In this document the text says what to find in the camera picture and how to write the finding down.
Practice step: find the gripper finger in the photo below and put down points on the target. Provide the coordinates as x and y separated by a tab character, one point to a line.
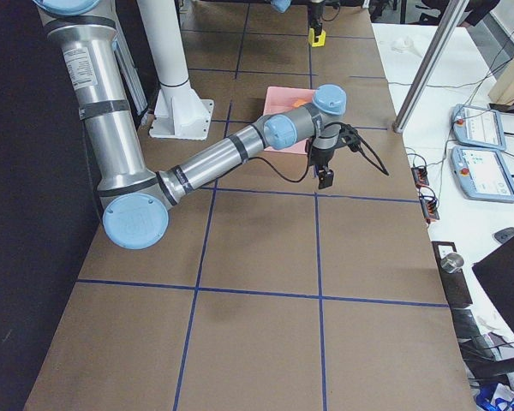
325	177
314	34

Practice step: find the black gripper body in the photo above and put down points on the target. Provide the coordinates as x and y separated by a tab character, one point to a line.
320	157
315	18

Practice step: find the yellow foam block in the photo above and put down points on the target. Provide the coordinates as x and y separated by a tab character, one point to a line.
322	40

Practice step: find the orange foam block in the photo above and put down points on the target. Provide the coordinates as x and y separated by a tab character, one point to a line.
299	102

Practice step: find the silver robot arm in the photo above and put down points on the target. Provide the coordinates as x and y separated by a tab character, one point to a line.
283	5
137	200

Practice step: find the pink plastic bin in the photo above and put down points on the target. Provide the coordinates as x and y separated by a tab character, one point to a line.
280	99

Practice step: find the black orange connector box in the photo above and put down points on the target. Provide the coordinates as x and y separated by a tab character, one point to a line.
429	207
419	174

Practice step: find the silver metal cylinder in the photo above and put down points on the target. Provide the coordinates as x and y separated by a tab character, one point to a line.
451	263

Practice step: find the near teach pendant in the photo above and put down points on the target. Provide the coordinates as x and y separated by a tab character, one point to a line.
482	174

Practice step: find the teach pendant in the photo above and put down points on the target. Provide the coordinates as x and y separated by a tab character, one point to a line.
482	174
475	126

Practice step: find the far teach pendant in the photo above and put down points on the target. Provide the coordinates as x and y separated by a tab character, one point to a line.
475	126

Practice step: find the aluminium frame post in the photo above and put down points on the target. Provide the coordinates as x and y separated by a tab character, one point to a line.
443	33

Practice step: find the white pedestal column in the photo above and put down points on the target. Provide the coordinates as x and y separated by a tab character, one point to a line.
179	112

